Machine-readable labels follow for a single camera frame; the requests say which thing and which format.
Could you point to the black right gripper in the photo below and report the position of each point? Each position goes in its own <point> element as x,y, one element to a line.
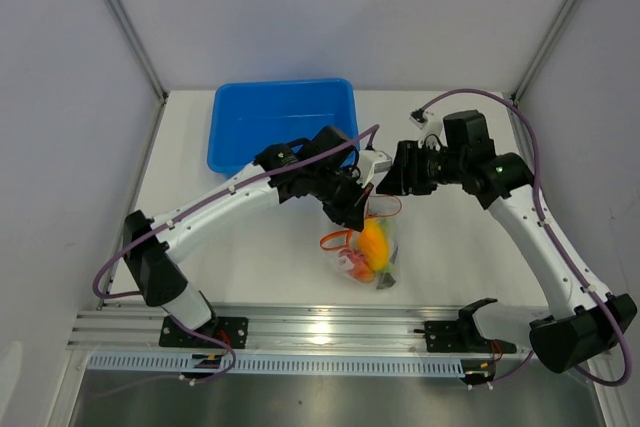
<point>405,177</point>

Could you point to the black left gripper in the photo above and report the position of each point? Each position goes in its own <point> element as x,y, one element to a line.
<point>351,214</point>

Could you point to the orange yellow mango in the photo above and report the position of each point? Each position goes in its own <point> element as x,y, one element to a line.
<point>371,242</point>

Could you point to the clear orange-zip plastic bag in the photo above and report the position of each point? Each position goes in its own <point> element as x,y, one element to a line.
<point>332,243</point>

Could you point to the red orange mango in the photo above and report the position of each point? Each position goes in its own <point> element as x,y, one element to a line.
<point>354,264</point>

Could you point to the grey toy fish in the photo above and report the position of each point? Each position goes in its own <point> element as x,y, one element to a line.
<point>387,276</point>

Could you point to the white cauliflower with leaves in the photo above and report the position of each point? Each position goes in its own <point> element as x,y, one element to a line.
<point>389,228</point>

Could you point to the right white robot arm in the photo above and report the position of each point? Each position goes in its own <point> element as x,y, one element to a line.
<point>584,318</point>

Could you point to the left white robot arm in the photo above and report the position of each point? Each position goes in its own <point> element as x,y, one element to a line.
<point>328,167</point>

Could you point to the blue plastic bin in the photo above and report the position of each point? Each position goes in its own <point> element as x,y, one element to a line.
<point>248,117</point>

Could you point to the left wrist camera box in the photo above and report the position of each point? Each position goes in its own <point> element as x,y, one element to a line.
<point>377,163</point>

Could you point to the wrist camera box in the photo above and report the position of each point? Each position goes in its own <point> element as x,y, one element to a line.
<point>377,163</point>
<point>430,127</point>

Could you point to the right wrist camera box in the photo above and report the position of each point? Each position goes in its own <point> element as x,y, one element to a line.
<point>430,127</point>

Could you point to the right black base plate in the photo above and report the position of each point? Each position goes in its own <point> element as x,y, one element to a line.
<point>458,337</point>

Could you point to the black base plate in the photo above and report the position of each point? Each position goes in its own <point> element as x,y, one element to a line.
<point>233,331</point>
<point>458,337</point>

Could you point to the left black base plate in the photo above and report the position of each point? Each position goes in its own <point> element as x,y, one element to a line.
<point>233,331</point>

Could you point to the aluminium rail frame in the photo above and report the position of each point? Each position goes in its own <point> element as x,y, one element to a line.
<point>398,55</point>

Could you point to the white slotted cable duct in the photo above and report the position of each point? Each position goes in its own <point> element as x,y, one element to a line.
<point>249,363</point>

